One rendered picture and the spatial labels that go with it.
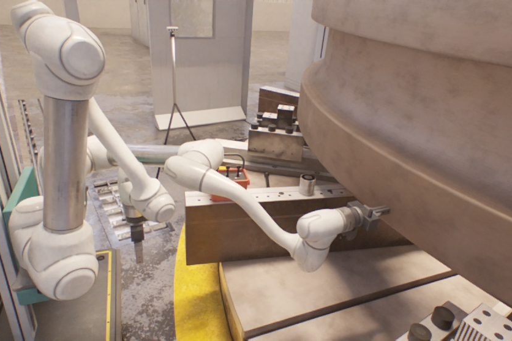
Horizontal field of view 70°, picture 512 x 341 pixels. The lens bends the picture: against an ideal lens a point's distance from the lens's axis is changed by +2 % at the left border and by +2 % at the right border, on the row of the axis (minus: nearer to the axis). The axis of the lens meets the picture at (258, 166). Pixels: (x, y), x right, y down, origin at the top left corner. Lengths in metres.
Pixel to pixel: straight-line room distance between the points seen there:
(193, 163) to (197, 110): 3.56
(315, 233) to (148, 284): 1.37
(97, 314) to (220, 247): 0.64
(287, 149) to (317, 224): 1.62
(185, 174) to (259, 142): 1.52
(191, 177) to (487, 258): 1.01
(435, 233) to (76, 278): 1.14
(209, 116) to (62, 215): 3.97
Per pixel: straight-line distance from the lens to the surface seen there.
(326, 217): 1.30
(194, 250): 1.96
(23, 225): 1.32
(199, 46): 4.78
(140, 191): 1.23
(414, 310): 2.04
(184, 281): 2.39
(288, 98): 3.93
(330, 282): 2.02
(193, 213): 1.82
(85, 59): 0.94
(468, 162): 1.43
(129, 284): 2.42
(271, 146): 2.84
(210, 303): 2.26
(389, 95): 1.69
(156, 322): 2.20
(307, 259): 1.40
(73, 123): 1.02
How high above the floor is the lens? 1.65
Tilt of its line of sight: 26 degrees down
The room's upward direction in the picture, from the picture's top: 5 degrees clockwise
